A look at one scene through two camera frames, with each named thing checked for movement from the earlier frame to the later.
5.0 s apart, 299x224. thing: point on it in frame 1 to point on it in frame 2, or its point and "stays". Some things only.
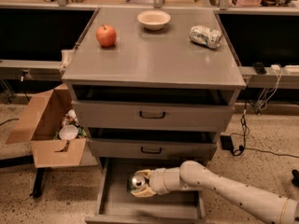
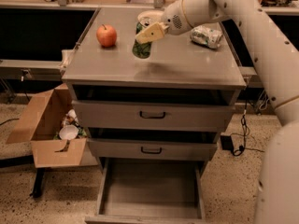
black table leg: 38,183 stays
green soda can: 135,182 to 142,50
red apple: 106,35 stays
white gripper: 158,180 to 173,19
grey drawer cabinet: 153,85 stays
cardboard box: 41,128 stays
